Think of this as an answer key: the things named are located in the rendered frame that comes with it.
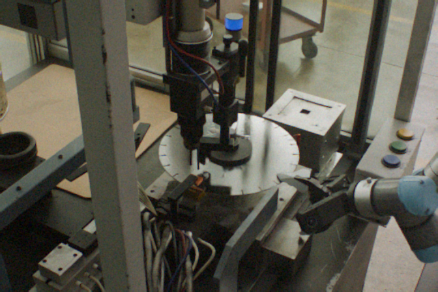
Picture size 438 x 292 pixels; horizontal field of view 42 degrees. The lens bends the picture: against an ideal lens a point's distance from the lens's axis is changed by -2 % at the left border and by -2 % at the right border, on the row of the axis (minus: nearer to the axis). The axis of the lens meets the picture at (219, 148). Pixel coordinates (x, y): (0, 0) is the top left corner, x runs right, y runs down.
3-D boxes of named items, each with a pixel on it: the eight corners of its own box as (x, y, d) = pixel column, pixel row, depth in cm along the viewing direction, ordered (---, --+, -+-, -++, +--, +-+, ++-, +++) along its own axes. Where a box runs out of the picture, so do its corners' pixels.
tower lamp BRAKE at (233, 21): (230, 22, 156) (230, 11, 155) (245, 25, 155) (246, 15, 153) (221, 28, 153) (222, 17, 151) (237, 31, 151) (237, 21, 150)
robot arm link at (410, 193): (432, 227, 107) (414, 193, 104) (382, 227, 115) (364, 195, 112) (446, 199, 111) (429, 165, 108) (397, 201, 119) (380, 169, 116)
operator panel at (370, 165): (378, 159, 172) (387, 116, 163) (414, 171, 168) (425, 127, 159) (346, 214, 152) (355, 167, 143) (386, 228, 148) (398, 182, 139)
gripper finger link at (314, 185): (295, 185, 130) (327, 204, 125) (291, 188, 129) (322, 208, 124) (299, 168, 127) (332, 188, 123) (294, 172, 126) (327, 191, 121)
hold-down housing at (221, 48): (224, 114, 129) (227, 28, 117) (241, 122, 127) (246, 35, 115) (208, 124, 126) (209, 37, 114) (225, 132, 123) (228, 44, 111)
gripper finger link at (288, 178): (289, 166, 135) (322, 186, 130) (274, 177, 131) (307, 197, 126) (291, 155, 133) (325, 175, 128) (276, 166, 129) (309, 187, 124)
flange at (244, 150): (203, 162, 135) (203, 154, 134) (206, 135, 144) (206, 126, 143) (252, 165, 135) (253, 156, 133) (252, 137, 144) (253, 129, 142)
